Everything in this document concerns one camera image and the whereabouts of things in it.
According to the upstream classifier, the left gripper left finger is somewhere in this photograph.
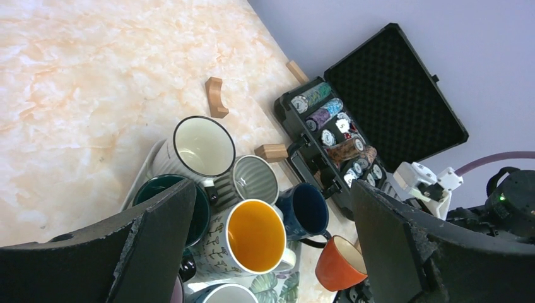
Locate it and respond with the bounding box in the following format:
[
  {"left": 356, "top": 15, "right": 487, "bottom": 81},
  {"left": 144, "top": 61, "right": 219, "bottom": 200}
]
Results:
[{"left": 1, "top": 181, "right": 196, "bottom": 302}]

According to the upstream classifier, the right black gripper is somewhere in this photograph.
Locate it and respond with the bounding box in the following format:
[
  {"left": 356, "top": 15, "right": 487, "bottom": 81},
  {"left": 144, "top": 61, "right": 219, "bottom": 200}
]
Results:
[{"left": 446, "top": 167, "right": 534, "bottom": 245}]

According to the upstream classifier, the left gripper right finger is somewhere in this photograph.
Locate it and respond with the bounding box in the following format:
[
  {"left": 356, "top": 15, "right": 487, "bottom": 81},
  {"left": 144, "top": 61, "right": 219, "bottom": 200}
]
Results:
[{"left": 351, "top": 180, "right": 534, "bottom": 302}]

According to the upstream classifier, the lilac purple mug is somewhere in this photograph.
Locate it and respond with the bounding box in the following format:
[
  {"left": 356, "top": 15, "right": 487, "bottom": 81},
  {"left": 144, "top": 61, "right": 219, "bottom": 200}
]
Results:
[{"left": 170, "top": 275, "right": 185, "bottom": 303}]

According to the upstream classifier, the orange red mug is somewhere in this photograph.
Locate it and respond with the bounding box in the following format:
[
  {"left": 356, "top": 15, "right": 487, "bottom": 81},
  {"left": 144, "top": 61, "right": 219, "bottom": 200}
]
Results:
[{"left": 315, "top": 235, "right": 368, "bottom": 292}]

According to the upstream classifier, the dark green mug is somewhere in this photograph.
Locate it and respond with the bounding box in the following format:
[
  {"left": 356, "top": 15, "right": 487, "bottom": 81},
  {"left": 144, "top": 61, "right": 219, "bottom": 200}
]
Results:
[{"left": 132, "top": 174, "right": 211, "bottom": 248}]

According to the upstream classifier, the navy blue mug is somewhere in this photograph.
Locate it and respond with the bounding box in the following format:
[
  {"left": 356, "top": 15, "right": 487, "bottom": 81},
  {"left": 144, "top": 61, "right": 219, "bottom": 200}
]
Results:
[{"left": 275, "top": 183, "right": 331, "bottom": 249}]

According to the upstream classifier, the white floral mug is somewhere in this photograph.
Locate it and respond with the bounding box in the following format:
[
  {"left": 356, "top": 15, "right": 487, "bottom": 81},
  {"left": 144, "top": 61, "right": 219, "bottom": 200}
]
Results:
[{"left": 192, "top": 199, "right": 297, "bottom": 280}]

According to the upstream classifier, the white black-rimmed mug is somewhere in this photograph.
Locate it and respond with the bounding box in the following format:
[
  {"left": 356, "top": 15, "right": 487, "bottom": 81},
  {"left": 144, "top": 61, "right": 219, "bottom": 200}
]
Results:
[{"left": 151, "top": 116, "right": 236, "bottom": 204}]

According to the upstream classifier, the grey striped mug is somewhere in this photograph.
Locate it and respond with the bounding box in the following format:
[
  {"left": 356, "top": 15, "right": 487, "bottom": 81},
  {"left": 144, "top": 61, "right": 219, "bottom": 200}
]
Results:
[{"left": 214, "top": 155, "right": 279, "bottom": 210}]

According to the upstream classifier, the light blue mug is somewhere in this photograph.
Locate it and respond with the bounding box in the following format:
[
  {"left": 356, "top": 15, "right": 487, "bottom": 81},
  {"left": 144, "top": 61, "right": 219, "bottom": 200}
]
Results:
[{"left": 184, "top": 283, "right": 259, "bottom": 303}]

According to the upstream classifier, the floral leaf pattern tray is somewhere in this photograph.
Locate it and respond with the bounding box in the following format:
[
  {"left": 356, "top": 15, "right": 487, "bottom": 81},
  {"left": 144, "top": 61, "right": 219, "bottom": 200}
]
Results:
[{"left": 120, "top": 140, "right": 301, "bottom": 302}]

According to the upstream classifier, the black carrying case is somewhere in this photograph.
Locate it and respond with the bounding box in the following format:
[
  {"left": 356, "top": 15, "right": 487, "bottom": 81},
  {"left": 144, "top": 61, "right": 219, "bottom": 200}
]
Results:
[{"left": 273, "top": 23, "right": 469, "bottom": 220}]

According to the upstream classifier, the light wooden block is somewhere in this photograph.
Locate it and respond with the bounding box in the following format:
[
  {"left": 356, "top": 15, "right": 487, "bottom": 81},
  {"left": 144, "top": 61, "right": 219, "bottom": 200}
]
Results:
[{"left": 254, "top": 144, "right": 289, "bottom": 163}]

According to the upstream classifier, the wooden block near mugs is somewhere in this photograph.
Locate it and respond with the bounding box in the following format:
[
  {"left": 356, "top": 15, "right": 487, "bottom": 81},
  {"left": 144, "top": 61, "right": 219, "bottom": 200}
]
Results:
[{"left": 205, "top": 76, "right": 229, "bottom": 119}]

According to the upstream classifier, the wooden block by case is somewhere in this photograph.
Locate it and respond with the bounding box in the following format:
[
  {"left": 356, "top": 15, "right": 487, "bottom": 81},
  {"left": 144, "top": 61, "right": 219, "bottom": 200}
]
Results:
[{"left": 286, "top": 61, "right": 310, "bottom": 85}]

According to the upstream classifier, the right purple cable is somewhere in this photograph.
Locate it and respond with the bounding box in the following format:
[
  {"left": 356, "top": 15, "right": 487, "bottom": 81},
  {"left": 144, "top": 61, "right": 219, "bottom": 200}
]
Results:
[{"left": 454, "top": 151, "right": 535, "bottom": 177}]

